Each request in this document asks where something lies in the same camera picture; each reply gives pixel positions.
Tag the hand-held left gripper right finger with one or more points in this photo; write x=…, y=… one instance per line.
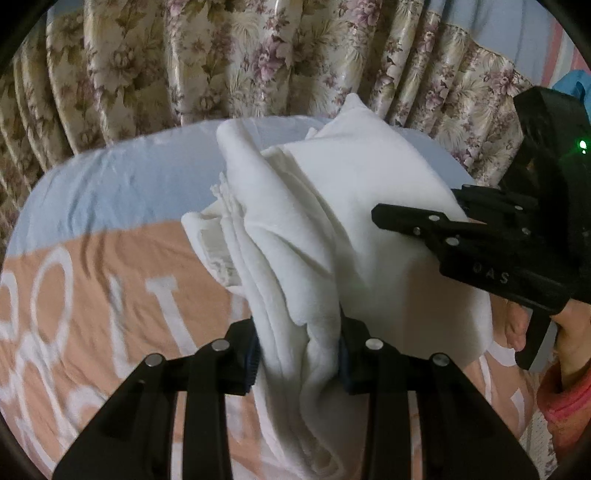
x=356, y=364

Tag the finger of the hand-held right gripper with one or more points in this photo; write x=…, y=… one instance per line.
x=415, y=221
x=489, y=198

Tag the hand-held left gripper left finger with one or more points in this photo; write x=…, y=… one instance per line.
x=240, y=364

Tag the white small garment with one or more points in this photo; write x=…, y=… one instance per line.
x=346, y=207

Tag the person's right forearm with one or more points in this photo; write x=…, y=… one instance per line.
x=568, y=415

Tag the person's right hand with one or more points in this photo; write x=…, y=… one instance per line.
x=572, y=332

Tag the blue cloth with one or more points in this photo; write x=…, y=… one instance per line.
x=572, y=83

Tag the pink striped cloth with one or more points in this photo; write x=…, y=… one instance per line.
x=561, y=50

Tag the blue and peach printed bedsheet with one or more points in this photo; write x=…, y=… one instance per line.
x=115, y=277

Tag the white patterned cloth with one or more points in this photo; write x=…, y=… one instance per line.
x=538, y=438

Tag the floral curtain with blue top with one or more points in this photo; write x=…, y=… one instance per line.
x=231, y=60

